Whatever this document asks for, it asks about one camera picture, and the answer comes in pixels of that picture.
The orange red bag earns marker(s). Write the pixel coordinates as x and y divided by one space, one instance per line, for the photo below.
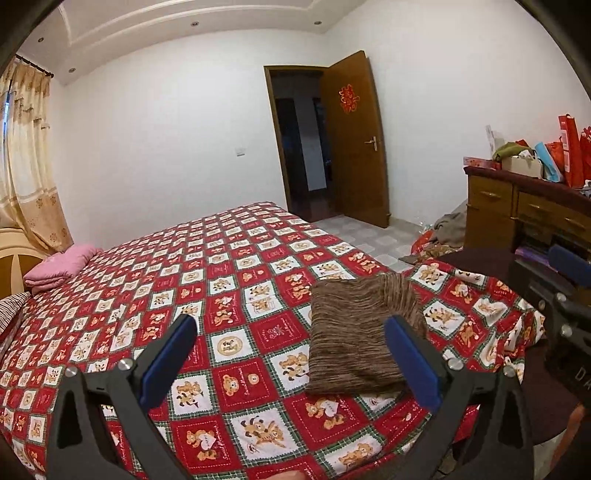
554 152

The white cardboard box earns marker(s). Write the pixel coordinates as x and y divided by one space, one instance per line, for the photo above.
519 167

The red cloth pile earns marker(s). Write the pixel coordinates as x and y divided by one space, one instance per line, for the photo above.
434 244

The pink folded blanket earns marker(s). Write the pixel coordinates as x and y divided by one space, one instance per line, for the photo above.
60 267

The red paper door decoration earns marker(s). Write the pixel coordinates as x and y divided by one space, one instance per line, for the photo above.
347 98

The red gift bag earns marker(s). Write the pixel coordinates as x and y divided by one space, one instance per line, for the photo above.
586 152

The white card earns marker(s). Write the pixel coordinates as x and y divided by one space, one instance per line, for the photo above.
493 138

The tall red paper bag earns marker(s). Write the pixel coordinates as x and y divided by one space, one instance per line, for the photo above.
570 147

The green cloth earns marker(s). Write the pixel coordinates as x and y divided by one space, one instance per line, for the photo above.
508 150

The dark curtain rod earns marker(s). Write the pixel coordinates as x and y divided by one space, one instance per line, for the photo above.
37 65

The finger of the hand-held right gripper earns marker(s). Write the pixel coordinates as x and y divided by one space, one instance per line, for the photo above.
569 261

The flat pink box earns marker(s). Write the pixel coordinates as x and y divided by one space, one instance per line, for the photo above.
480 162

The striped pillow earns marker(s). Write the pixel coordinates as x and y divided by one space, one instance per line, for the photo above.
11 314

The dark wooden door frame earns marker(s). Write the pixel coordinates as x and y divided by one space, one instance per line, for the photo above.
274 138

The brown wooden dresser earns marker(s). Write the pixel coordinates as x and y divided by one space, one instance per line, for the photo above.
494 207

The brown striped knit garment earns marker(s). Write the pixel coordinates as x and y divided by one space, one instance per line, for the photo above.
355 332

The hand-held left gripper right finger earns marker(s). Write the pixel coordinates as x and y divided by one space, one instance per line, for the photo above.
415 362

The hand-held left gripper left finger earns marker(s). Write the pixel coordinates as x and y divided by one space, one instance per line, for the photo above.
168 362

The brown wooden door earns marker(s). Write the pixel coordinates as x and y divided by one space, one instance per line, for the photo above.
358 138

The blue paper bag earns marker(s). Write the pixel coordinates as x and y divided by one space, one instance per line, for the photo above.
548 161

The beige wooden headboard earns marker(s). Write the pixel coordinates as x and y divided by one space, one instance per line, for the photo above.
14 258

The beige patterned curtain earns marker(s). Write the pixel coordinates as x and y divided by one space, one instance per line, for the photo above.
27 161

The red checked bear-print bedspread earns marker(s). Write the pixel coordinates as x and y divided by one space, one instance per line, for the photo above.
240 286

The grey brown clothes pile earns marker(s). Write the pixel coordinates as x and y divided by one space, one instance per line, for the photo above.
452 226

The person's right forearm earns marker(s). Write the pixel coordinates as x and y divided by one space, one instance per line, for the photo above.
581 424

